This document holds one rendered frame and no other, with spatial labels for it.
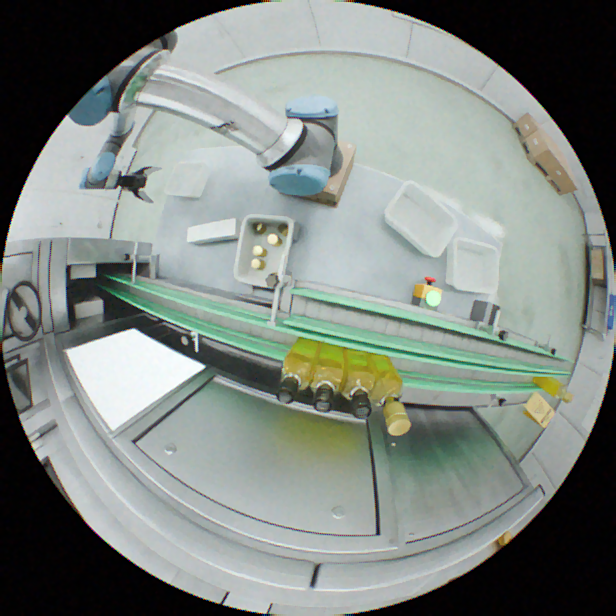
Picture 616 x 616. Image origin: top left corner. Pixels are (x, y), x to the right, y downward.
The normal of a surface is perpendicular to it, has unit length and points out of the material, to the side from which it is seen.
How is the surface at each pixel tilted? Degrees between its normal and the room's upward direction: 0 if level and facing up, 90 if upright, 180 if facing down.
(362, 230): 0
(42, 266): 90
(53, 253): 90
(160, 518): 90
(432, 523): 90
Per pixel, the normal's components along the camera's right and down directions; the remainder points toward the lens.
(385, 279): -0.17, 0.16
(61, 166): 0.97, 0.22
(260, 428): 0.19, -0.96
